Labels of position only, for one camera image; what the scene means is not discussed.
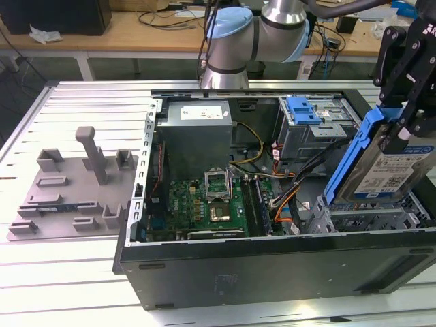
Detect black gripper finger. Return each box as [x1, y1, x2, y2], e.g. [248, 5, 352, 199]
[379, 33, 436, 154]
[373, 25, 407, 106]

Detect hard disk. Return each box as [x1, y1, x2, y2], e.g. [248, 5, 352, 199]
[323, 104, 436, 205]

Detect metal disk bay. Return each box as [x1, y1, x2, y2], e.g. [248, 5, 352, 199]
[315, 196, 426, 234]

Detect blue box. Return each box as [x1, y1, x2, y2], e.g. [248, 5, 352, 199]
[390, 0, 418, 17]

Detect small black box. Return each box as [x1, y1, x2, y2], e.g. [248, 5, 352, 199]
[335, 15, 359, 34]

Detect blue plastic latch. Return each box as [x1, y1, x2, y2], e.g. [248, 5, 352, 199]
[286, 97, 323, 125]

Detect metal drive cage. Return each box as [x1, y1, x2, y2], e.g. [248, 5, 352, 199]
[276, 96, 367, 161]

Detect black RAM slot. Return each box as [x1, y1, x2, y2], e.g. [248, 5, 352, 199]
[255, 175, 276, 235]
[251, 175, 270, 236]
[240, 175, 260, 238]
[245, 175, 266, 238]

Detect metal socket cover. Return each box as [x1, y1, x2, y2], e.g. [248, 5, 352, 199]
[203, 169, 233, 202]

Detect grey power supply unit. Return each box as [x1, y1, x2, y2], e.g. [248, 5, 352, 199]
[156, 101, 233, 171]

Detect CPU socket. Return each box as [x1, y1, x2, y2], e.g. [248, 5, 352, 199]
[208, 201, 233, 222]

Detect black graphics card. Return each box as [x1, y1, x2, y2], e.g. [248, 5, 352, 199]
[186, 230, 247, 240]

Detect green motherboard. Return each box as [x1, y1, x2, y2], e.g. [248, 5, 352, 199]
[146, 170, 277, 239]

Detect black PC case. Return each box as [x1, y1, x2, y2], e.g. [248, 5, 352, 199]
[112, 89, 436, 311]

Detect wooden desk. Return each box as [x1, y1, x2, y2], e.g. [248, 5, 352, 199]
[0, 0, 436, 59]

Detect grey parts rack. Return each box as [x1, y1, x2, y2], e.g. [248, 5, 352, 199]
[3, 125, 140, 242]

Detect large black box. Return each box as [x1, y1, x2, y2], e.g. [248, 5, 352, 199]
[0, 0, 112, 37]

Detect crumpled white paper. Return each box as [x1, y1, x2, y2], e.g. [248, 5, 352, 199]
[29, 22, 64, 45]

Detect green RAM stick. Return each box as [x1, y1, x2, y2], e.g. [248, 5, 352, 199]
[35, 204, 75, 214]

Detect grey cable hose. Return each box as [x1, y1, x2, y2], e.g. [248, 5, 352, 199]
[305, 0, 420, 20]

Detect black wire bundle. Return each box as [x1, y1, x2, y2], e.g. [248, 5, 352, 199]
[270, 134, 358, 211]

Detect yellow black wires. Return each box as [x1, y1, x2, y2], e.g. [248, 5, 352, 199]
[230, 121, 266, 165]

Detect grey wires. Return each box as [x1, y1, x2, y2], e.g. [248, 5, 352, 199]
[228, 162, 296, 180]

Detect black flat wire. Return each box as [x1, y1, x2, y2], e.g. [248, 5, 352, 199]
[285, 192, 307, 236]

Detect orange yellow wires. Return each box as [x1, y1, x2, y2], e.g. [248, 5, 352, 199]
[270, 189, 297, 224]

